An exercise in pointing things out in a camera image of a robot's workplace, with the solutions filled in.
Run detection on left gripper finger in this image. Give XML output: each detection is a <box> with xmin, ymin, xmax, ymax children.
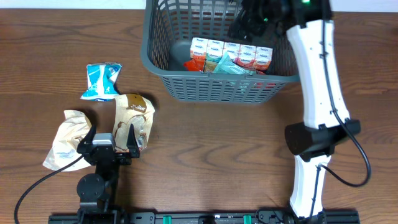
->
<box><xmin>126</xmin><ymin>124</ymin><xmax>139</xmax><ymax>157</ymax></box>
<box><xmin>78</xmin><ymin>126</ymin><xmax>95</xmax><ymax>148</ymax></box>

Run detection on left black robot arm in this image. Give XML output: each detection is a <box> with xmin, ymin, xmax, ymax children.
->
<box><xmin>76</xmin><ymin>125</ymin><xmax>140</xmax><ymax>224</ymax></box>

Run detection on left black cable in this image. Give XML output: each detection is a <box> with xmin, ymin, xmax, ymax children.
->
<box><xmin>13</xmin><ymin>154</ymin><xmax>85</xmax><ymax>224</ymax></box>

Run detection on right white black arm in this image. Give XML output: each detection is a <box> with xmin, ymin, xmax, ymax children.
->
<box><xmin>228</xmin><ymin>1</ymin><xmax>361</xmax><ymax>223</ymax></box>

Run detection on cream crumpled snack pouch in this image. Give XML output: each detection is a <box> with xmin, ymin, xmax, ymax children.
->
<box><xmin>42</xmin><ymin>110</ymin><xmax>91</xmax><ymax>170</ymax></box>

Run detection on mint green wipes pack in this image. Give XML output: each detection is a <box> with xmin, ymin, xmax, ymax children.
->
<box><xmin>213</xmin><ymin>53</ymin><xmax>257</xmax><ymax>75</ymax></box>

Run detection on right black cable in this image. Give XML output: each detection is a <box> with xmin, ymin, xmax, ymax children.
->
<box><xmin>307</xmin><ymin>0</ymin><xmax>373</xmax><ymax>224</ymax></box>

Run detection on grey plastic basket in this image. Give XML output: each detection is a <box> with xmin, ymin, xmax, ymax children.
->
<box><xmin>141</xmin><ymin>0</ymin><xmax>299</xmax><ymax>103</ymax></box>

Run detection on black cable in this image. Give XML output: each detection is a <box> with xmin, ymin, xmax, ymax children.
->
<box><xmin>13</xmin><ymin>154</ymin><xmax>85</xmax><ymax>224</ymax></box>
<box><xmin>307</xmin><ymin>0</ymin><xmax>373</xmax><ymax>224</ymax></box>

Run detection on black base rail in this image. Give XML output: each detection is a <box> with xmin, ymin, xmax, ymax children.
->
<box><xmin>48</xmin><ymin>209</ymin><xmax>361</xmax><ymax>224</ymax></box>

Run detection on blue white snack packet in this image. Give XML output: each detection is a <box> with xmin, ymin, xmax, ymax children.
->
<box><xmin>80</xmin><ymin>62</ymin><xmax>123</xmax><ymax>101</ymax></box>

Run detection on orange long biscuit pack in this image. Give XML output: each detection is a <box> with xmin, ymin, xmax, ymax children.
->
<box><xmin>183</xmin><ymin>58</ymin><xmax>264</xmax><ymax>75</ymax></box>

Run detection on multipack tissue packets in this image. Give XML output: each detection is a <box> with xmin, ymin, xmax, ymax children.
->
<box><xmin>190</xmin><ymin>37</ymin><xmax>273</xmax><ymax>72</ymax></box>

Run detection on brown beige snack pouch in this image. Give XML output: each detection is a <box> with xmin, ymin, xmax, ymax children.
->
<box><xmin>113</xmin><ymin>94</ymin><xmax>155</xmax><ymax>152</ymax></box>

